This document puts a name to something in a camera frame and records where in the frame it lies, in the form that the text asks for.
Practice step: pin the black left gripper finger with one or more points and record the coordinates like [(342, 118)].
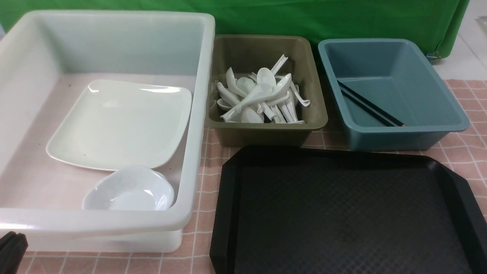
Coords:
[(12, 250)]

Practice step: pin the white oval bowl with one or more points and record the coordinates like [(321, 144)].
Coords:
[(131, 188)]

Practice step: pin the white square plate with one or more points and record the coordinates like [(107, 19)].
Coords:
[(115, 124)]

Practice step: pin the white ceramic soup spoon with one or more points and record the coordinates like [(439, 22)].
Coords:
[(297, 95)]

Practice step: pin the large white plastic bin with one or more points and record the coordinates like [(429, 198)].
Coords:
[(47, 60)]

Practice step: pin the black serving tray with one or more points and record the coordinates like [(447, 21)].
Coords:
[(288, 210)]

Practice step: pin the white spoon in olive bin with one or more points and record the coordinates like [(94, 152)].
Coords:
[(260, 93)]

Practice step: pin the olive green plastic bin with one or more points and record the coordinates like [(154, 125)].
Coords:
[(248, 53)]

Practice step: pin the white spoon bowl up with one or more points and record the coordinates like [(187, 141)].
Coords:
[(266, 76)]

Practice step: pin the blue plastic bin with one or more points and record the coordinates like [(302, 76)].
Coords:
[(396, 76)]

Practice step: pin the pink checkered tablecloth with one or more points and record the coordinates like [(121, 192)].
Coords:
[(463, 152)]

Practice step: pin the green cloth backdrop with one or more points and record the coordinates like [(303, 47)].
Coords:
[(431, 24)]

